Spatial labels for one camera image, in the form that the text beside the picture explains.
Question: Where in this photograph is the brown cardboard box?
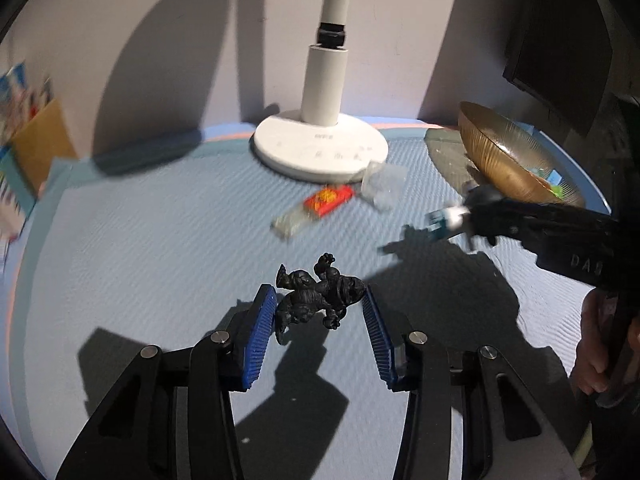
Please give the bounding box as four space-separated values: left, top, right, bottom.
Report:
10 99 78 196

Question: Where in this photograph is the person's right hand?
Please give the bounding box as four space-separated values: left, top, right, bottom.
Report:
570 290 640 397

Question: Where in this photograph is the white printed box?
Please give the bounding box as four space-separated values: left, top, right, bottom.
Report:
0 62 56 241

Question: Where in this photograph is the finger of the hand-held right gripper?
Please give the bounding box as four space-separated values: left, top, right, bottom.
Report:
462 184 526 251

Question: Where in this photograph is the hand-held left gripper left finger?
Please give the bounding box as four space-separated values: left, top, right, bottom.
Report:
55 282 278 480

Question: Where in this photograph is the amber ribbed bowl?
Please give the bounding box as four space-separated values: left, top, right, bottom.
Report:
457 101 587 207

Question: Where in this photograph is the white teal small toy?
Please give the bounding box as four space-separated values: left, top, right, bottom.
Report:
425 205 471 242

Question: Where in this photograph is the red and clear plastic stick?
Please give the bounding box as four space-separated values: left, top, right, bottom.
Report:
271 185 355 238

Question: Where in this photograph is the clear plastic piece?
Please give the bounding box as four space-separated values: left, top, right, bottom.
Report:
360 161 407 211

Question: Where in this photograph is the black toy figurine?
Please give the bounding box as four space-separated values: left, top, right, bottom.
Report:
272 252 367 346

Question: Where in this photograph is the light blue small toy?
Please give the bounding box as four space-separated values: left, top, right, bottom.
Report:
534 167 576 196

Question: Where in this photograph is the white desk lamp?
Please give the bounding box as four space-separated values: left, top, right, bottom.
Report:
250 0 390 183

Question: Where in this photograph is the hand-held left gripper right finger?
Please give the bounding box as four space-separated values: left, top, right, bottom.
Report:
361 285 583 480

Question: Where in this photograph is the dark monitor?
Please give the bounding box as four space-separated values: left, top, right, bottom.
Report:
502 0 613 136

